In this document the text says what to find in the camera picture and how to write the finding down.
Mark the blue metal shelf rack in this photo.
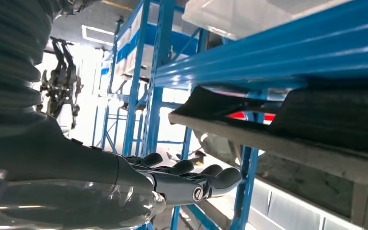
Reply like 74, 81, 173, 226
139, 0, 368, 230
90, 0, 204, 160

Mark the dark mechanical assembly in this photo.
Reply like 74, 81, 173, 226
36, 36, 85, 129

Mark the white car with red stripe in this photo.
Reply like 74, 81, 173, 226
193, 111, 368, 230

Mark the white plastic storage bin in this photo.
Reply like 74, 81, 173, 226
181, 0, 355, 41

